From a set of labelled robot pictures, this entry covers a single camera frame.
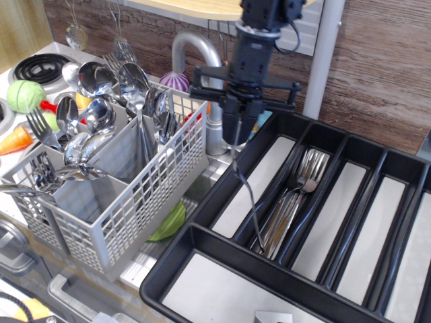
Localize silver spoon in basket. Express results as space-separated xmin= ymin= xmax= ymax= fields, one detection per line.
xmin=56 ymin=96 xmax=79 ymax=135

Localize grey plastic cutlery basket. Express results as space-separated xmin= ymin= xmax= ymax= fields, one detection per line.
xmin=1 ymin=90 xmax=208 ymax=281

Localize large silver ladle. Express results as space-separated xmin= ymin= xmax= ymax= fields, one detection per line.
xmin=62 ymin=62 xmax=119 ymax=100

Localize silver spoon front compartment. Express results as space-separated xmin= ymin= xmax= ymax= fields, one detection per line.
xmin=55 ymin=131 xmax=114 ymax=181

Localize black stove burner coil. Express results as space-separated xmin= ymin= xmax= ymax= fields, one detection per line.
xmin=13 ymin=53 xmax=71 ymax=85

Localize hanging slotted spoon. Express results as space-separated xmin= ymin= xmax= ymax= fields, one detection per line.
xmin=65 ymin=0 xmax=88 ymax=51

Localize blue toy cup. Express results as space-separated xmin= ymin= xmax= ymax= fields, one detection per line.
xmin=248 ymin=110 xmax=272 ymax=139

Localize purple toy onion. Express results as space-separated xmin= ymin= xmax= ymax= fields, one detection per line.
xmin=160 ymin=71 xmax=189 ymax=92

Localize green toy leaf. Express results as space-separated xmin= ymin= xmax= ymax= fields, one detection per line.
xmin=147 ymin=201 xmax=187 ymax=242

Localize stack of forks in tray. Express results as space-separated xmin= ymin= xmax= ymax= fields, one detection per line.
xmin=252 ymin=146 xmax=330 ymax=259

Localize silver fork in basket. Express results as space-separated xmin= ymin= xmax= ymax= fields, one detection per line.
xmin=26 ymin=109 xmax=63 ymax=151

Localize yellow toy item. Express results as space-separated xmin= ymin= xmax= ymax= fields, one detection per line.
xmin=13 ymin=298 xmax=51 ymax=322

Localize grey metal pole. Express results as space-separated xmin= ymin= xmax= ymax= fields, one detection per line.
xmin=302 ymin=0 xmax=345 ymax=120

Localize silver kitchen faucet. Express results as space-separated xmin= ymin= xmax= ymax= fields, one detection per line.
xmin=172 ymin=29 xmax=232 ymax=155

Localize orange toy carrot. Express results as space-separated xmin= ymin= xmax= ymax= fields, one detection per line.
xmin=1 ymin=126 xmax=34 ymax=155

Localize black cutlery tray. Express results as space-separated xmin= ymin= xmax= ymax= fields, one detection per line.
xmin=139 ymin=113 xmax=430 ymax=322

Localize round wooden shelf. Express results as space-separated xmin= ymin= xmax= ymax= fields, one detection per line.
xmin=125 ymin=0 xmax=314 ymax=21

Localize silver fork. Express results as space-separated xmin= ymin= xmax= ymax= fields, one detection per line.
xmin=230 ymin=120 xmax=265 ymax=252
xmin=26 ymin=109 xmax=63 ymax=151

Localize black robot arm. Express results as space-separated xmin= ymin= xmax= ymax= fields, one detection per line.
xmin=189 ymin=1 xmax=305 ymax=147

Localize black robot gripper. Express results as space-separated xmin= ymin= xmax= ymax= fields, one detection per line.
xmin=189 ymin=33 xmax=301 ymax=145

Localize green toy cabbage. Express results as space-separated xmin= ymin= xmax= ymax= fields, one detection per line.
xmin=6 ymin=80 xmax=46 ymax=114

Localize hanging metal spatula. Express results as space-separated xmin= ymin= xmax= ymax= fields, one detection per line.
xmin=108 ymin=1 xmax=137 ymax=63

